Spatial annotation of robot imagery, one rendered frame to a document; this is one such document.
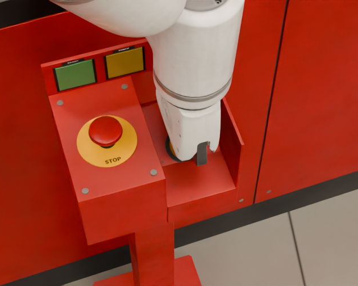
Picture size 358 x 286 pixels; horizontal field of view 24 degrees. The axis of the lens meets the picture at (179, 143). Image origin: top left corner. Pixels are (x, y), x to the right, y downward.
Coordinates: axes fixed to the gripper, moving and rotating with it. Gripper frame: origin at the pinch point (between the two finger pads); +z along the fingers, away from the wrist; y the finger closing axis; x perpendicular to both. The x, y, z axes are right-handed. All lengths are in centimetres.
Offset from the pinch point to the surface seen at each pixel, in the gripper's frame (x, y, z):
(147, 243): -6.1, 2.9, 24.2
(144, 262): -6.8, 3.4, 30.6
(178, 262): 2, -5, 63
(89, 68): -9.4, -10.0, -6.2
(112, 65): -6.5, -9.9, -5.7
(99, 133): -10.4, -1.2, -6.1
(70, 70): -11.7, -10.0, -6.8
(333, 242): 37, -4, 75
